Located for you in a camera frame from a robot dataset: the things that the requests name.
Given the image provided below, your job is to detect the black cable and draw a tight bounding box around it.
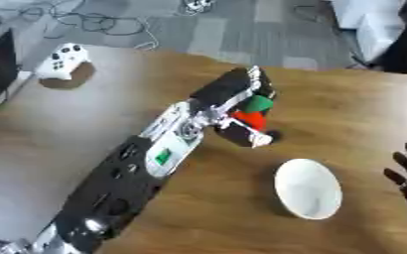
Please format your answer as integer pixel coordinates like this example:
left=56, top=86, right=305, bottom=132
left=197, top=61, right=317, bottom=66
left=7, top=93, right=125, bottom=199
left=0, top=0, right=161, bottom=51

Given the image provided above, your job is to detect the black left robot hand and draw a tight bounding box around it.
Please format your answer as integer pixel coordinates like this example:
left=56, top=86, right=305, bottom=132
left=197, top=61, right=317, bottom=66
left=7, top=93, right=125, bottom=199
left=188, top=64, right=286, bottom=149

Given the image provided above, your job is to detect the white bowl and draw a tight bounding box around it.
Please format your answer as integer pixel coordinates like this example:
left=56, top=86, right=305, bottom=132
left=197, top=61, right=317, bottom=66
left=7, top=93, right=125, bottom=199
left=273, top=158, right=344, bottom=220

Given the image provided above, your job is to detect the white game controller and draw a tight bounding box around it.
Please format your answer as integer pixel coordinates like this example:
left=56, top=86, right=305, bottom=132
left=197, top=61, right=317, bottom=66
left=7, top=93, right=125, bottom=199
left=33, top=43, right=92, bottom=81

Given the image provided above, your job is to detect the red and green toy fruit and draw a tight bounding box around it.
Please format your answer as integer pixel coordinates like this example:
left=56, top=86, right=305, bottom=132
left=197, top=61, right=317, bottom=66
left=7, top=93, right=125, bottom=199
left=231, top=94, right=275, bottom=132

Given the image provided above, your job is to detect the white power strip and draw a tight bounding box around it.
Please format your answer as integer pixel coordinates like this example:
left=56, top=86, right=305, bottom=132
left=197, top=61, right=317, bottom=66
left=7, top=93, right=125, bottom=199
left=179, top=0, right=217, bottom=16

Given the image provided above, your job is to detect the white box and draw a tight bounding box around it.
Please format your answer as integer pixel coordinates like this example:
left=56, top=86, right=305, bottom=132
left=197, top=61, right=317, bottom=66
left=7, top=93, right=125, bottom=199
left=329, top=0, right=407, bottom=64

